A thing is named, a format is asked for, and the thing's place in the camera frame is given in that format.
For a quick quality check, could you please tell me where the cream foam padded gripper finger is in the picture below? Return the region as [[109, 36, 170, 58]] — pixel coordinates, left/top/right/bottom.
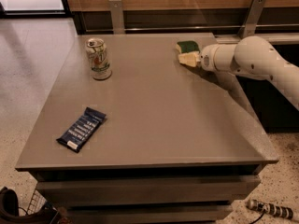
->
[[178, 51, 200, 67]]

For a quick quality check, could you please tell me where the green and yellow sponge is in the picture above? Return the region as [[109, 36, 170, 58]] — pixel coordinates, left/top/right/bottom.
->
[[176, 40, 200, 53]]

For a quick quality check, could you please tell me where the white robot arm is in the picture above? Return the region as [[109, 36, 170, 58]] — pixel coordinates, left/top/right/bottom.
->
[[176, 36, 299, 110]]

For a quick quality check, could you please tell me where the grey drawer cabinet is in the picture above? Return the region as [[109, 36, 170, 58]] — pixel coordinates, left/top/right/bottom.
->
[[16, 35, 278, 224]]

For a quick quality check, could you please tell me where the white green soda can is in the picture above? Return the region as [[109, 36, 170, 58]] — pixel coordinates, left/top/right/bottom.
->
[[85, 37, 112, 80]]

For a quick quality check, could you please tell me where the blue snack bar packet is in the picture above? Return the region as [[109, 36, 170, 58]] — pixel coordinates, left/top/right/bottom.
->
[[56, 107, 106, 153]]

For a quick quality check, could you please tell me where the power strip on floor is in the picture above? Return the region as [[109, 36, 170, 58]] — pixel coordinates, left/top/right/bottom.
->
[[246, 199, 299, 221]]

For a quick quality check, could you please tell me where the dark brown bag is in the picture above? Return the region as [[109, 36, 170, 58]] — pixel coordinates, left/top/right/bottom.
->
[[0, 187, 61, 224]]

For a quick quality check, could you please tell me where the right metal bracket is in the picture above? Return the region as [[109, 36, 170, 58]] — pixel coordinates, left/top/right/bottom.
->
[[237, 0, 266, 38]]

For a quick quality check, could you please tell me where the metal bracket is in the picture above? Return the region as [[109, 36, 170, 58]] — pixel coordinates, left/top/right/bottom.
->
[[237, 0, 266, 38], [108, 0, 125, 35]]

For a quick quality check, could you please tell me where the left metal bracket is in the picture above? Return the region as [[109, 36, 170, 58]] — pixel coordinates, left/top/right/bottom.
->
[[108, 0, 125, 35]]

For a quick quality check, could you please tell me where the wire basket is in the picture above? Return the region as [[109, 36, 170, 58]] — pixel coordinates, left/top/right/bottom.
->
[[27, 189, 47, 215]]

